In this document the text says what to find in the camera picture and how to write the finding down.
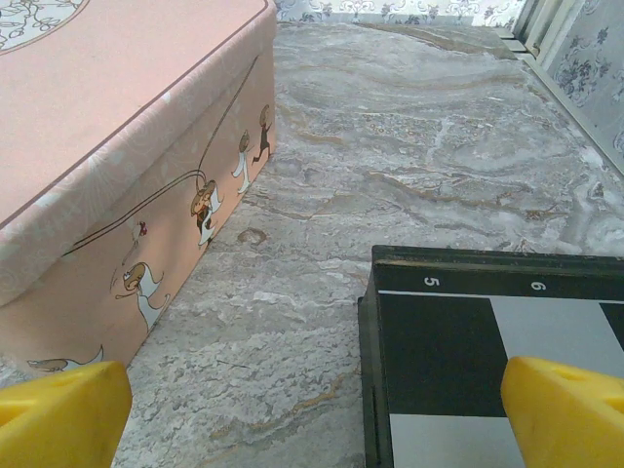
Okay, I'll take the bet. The aluminium frame corner post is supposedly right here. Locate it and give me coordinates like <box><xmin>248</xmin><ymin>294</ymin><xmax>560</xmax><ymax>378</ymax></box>
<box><xmin>511</xmin><ymin>0</ymin><xmax>557</xmax><ymax>55</ymax></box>

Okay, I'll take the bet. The black and white chessboard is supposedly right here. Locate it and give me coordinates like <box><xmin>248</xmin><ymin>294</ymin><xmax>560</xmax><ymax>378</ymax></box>
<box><xmin>357</xmin><ymin>245</ymin><xmax>624</xmax><ymax>468</ymax></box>

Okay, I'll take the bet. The aluminium frame side rail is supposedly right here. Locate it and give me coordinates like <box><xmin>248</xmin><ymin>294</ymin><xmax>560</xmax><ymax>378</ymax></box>
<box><xmin>516</xmin><ymin>46</ymin><xmax>624</xmax><ymax>184</ymax></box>

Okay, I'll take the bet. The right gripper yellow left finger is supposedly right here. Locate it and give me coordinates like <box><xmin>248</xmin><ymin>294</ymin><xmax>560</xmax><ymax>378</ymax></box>
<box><xmin>0</xmin><ymin>360</ymin><xmax>134</xmax><ymax>468</ymax></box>

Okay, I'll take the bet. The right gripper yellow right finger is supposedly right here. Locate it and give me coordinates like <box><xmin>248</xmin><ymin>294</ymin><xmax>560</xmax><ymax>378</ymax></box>
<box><xmin>500</xmin><ymin>355</ymin><xmax>624</xmax><ymax>468</ymax></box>

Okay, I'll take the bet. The pink cartoon wedding gift box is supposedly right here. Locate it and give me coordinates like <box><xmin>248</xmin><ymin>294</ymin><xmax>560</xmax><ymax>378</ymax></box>
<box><xmin>0</xmin><ymin>0</ymin><xmax>279</xmax><ymax>379</ymax></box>

